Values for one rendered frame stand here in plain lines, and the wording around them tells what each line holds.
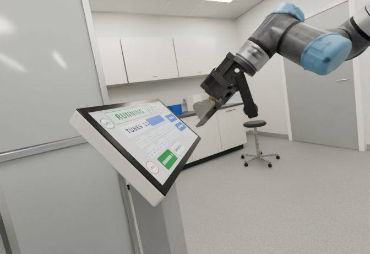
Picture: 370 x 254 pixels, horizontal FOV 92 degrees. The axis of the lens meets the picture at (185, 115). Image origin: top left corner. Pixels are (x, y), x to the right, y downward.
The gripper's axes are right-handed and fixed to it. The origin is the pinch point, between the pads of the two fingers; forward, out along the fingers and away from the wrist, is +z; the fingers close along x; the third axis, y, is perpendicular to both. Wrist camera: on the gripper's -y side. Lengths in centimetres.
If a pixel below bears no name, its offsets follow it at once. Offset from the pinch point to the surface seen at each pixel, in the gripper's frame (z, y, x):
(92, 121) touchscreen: 14.9, 21.0, 12.8
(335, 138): -59, -174, -278
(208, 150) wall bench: 91, -40, -250
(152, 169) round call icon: 14.9, 1.8, 9.8
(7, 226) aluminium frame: 7.3, 6.7, 40.5
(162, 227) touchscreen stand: 39.4, -14.4, -4.2
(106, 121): 14.9, 19.9, 8.6
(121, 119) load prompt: 14.9, 19.1, 2.6
